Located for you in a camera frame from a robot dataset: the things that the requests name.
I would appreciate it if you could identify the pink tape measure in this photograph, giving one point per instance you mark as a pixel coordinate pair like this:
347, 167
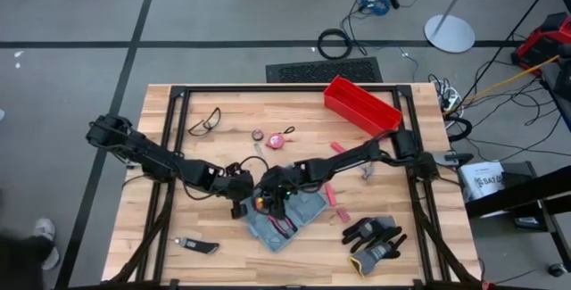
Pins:
274, 141

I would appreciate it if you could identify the pink screwdriver bit holder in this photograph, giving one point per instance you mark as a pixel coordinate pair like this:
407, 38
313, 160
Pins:
344, 215

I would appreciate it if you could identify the white round pedestal stand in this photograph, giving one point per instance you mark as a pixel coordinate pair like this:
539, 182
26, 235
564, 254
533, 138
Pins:
448, 33

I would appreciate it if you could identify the black metal stand beam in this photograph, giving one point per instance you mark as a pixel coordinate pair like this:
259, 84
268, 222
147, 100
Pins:
513, 196

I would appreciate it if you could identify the grey plastic tool case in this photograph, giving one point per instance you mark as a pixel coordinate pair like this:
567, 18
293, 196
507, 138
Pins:
308, 205

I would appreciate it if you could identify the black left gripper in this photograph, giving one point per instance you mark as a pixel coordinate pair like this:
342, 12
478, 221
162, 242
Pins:
236, 185

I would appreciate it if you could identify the white printed booklet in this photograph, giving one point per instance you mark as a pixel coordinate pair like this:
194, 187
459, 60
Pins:
482, 183

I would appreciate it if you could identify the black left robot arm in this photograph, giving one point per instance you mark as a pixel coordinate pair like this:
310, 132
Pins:
147, 156

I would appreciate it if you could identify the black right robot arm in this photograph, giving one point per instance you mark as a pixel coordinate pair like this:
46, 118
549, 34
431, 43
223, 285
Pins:
348, 160

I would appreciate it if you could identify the white power strip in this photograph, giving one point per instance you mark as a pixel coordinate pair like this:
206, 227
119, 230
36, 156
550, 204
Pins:
451, 100

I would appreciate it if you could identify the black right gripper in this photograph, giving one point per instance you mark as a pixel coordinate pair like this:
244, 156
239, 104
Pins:
276, 189

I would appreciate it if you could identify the black caster wheel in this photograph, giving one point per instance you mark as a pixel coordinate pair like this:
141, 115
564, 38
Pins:
557, 270

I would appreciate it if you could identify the red black floor machine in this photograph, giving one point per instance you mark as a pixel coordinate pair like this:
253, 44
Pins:
542, 40

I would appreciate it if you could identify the small silver metal piece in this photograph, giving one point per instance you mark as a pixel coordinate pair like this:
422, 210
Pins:
259, 149

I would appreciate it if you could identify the red plastic bin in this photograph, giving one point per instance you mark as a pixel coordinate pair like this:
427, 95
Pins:
361, 109

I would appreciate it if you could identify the clear safety glasses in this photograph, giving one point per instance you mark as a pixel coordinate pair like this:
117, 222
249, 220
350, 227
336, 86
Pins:
199, 129

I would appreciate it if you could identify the grey black work glove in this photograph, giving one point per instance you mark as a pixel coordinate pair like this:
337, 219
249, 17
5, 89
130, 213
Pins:
370, 227

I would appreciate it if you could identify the small round metal object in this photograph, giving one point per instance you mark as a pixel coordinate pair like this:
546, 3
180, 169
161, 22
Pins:
257, 135

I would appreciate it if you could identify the black utility knife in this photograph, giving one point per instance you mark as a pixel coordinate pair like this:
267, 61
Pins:
198, 245

